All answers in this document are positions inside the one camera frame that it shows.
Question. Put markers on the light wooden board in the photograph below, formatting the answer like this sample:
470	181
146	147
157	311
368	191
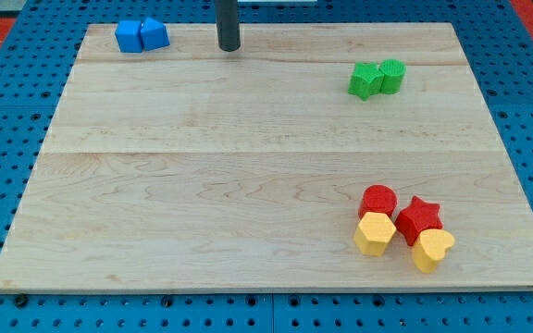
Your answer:
191	170

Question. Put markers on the red cylinder block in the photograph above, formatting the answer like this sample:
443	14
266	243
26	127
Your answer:
378	198

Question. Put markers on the yellow hexagon block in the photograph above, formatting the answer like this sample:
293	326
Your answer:
374	233

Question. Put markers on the green star block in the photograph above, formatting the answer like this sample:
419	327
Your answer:
365	80

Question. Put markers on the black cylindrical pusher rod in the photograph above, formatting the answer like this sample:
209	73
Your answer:
228	25

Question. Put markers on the green cylinder block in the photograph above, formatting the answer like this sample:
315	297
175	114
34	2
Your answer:
393	71

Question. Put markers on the red star block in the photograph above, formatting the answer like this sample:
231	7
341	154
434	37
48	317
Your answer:
416	217

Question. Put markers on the blue triangular prism block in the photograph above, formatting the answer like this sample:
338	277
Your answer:
154	35

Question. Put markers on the yellow heart block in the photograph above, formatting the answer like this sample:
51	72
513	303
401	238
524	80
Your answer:
430	249

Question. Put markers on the blue cube block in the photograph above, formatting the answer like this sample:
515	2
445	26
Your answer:
128	36

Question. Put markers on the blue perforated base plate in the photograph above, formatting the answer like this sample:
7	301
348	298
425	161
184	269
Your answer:
36	58

